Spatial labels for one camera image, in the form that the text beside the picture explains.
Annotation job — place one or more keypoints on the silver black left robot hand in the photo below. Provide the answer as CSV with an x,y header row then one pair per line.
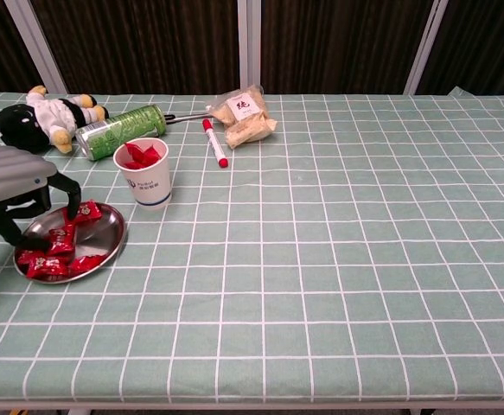
x,y
5,177

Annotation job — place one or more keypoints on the silver metal plate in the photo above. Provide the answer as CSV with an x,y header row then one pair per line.
x,y
100,233

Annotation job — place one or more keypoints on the white paper cup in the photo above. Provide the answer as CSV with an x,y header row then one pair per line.
x,y
148,186

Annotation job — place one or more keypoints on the black white plush doll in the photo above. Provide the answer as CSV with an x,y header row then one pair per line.
x,y
52,112

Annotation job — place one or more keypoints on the green bottle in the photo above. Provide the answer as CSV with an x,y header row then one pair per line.
x,y
135,125

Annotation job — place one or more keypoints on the black silver pen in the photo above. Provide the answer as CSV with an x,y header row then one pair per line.
x,y
189,116

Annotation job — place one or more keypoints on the red white marker pen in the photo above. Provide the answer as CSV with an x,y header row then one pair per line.
x,y
213,142

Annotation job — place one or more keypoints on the clear bag of beige snacks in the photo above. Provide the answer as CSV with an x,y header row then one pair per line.
x,y
247,125

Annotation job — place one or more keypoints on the green white checked tablecloth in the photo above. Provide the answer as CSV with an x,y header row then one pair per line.
x,y
320,259

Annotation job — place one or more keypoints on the white partition frame post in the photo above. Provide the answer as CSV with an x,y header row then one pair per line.
x,y
249,43
33,43
426,43

